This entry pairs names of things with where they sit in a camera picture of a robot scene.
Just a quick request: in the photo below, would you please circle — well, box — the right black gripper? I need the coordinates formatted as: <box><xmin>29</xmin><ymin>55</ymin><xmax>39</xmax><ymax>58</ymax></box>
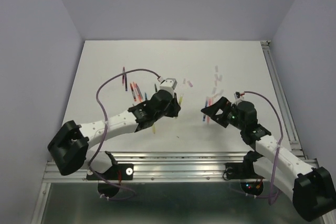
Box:
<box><xmin>199</xmin><ymin>96</ymin><xmax>245</xmax><ymax>131</ymax></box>

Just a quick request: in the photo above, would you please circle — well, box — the purple pen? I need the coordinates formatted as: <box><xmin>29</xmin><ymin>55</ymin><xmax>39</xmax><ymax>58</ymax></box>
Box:
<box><xmin>124</xmin><ymin>74</ymin><xmax>128</xmax><ymax>92</ymax></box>

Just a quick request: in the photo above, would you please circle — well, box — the magenta pen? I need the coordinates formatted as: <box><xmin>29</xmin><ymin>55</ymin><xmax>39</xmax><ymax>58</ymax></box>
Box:
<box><xmin>122</xmin><ymin>67</ymin><xmax>125</xmax><ymax>85</ymax></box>

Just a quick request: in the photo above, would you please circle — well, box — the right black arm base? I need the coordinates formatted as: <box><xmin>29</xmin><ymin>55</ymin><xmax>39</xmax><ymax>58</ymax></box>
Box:
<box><xmin>222</xmin><ymin>151</ymin><xmax>269</xmax><ymax>199</ymax></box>

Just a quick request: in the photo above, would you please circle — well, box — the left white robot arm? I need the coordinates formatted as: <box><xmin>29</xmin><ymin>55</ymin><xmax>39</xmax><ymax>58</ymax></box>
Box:
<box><xmin>47</xmin><ymin>90</ymin><xmax>181</xmax><ymax>179</ymax></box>

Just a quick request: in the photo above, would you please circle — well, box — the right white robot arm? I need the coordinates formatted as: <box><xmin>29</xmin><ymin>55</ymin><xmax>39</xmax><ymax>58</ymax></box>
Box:
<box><xmin>201</xmin><ymin>97</ymin><xmax>335</xmax><ymax>221</ymax></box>

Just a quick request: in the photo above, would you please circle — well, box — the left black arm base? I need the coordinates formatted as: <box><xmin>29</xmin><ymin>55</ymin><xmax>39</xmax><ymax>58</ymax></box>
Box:
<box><xmin>86</xmin><ymin>151</ymin><xmax>136</xmax><ymax>201</ymax></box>

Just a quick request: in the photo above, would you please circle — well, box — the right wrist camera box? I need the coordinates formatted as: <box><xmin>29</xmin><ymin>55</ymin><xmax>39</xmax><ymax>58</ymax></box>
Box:
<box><xmin>234</xmin><ymin>92</ymin><xmax>245</xmax><ymax>105</ymax></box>

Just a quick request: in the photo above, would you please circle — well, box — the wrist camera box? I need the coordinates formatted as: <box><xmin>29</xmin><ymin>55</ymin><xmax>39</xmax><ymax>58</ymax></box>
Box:
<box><xmin>234</xmin><ymin>92</ymin><xmax>245</xmax><ymax>105</ymax></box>
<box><xmin>160</xmin><ymin>78</ymin><xmax>177</xmax><ymax>96</ymax></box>

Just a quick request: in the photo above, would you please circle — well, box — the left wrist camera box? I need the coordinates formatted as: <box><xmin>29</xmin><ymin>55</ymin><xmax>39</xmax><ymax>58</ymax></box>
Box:
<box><xmin>160</xmin><ymin>78</ymin><xmax>177</xmax><ymax>96</ymax></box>

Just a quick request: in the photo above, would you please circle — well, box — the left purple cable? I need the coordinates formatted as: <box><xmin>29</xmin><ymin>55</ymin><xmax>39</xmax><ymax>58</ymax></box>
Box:
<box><xmin>88</xmin><ymin>68</ymin><xmax>161</xmax><ymax>200</ymax></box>

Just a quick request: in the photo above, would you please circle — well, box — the purple cable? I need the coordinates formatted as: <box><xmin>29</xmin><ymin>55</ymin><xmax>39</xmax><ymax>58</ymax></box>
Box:
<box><xmin>88</xmin><ymin>68</ymin><xmax>161</xmax><ymax>200</ymax></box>
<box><xmin>244</xmin><ymin>91</ymin><xmax>284</xmax><ymax>205</ymax></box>

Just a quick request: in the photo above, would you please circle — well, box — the aluminium front rail frame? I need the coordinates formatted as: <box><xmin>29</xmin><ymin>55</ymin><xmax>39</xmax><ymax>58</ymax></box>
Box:
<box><xmin>41</xmin><ymin>150</ymin><xmax>323</xmax><ymax>183</ymax></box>

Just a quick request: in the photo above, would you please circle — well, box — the aluminium right side rail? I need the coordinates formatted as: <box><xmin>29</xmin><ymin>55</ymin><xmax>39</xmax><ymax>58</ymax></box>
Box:
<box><xmin>260</xmin><ymin>40</ymin><xmax>304</xmax><ymax>156</ymax></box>

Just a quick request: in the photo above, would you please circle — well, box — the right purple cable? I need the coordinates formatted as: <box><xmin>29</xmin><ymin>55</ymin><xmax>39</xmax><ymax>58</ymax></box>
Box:
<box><xmin>244</xmin><ymin>91</ymin><xmax>284</xmax><ymax>205</ymax></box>

